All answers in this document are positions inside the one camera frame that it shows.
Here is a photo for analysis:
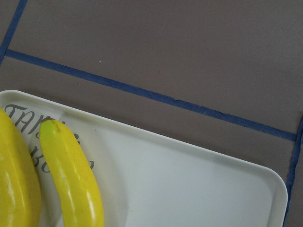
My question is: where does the white bear tray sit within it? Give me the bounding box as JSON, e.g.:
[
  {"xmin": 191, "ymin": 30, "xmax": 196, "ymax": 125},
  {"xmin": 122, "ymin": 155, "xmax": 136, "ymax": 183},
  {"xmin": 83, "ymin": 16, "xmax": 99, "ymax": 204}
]
[{"xmin": 0, "ymin": 90, "xmax": 287, "ymax": 227}]

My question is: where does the yellow banana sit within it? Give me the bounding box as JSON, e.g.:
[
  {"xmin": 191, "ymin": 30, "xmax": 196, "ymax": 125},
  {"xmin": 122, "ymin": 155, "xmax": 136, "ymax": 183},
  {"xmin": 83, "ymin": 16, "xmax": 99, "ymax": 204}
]
[{"xmin": 39, "ymin": 116, "xmax": 105, "ymax": 227}]

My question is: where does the yellow banana carried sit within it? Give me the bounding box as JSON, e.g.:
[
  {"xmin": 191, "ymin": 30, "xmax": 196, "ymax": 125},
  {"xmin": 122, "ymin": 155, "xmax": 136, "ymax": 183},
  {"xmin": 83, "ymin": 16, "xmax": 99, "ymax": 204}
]
[{"xmin": 0, "ymin": 110, "xmax": 42, "ymax": 227}]

